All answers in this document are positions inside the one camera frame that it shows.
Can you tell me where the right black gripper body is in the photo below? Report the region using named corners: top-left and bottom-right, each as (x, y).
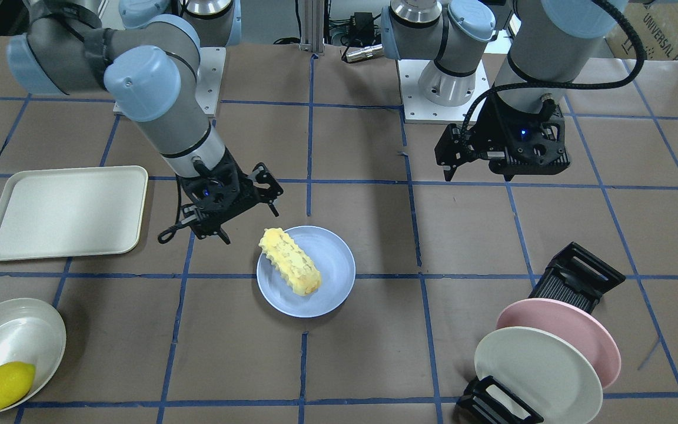
top-left (175, 151), bottom-right (284, 240)

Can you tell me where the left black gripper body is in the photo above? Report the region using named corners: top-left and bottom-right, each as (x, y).
top-left (435, 94), bottom-right (571, 181)

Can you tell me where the yellow bread piece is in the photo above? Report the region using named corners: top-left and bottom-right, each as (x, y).
top-left (258, 228), bottom-right (323, 296)

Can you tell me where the blue plate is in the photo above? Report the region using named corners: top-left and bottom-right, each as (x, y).
top-left (256, 226), bottom-right (355, 319)

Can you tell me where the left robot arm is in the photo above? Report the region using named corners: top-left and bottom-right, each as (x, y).
top-left (380, 1), bottom-right (646, 181)

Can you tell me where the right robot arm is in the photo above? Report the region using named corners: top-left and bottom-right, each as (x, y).
top-left (7, 1), bottom-right (283, 244)

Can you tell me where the pink plate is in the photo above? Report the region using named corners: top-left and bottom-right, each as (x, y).
top-left (497, 298), bottom-right (622, 389)

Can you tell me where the cream plate with lemon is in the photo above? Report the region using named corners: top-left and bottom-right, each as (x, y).
top-left (0, 298), bottom-right (67, 411)

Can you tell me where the cream plate in rack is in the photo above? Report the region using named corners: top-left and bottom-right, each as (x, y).
top-left (474, 326), bottom-right (603, 423)

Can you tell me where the black dish rack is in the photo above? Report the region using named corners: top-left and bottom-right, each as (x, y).
top-left (456, 242), bottom-right (625, 423)

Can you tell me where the white tray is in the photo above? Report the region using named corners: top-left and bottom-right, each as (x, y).
top-left (0, 165), bottom-right (149, 262)

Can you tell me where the black power adapter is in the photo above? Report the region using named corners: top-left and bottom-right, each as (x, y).
top-left (350, 12), bottom-right (374, 38)

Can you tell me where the yellow lemon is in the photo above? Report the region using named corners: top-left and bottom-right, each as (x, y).
top-left (0, 360), bottom-right (36, 410)

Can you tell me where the aluminium frame post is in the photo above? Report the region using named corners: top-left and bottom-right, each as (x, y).
top-left (298, 0), bottom-right (327, 57)

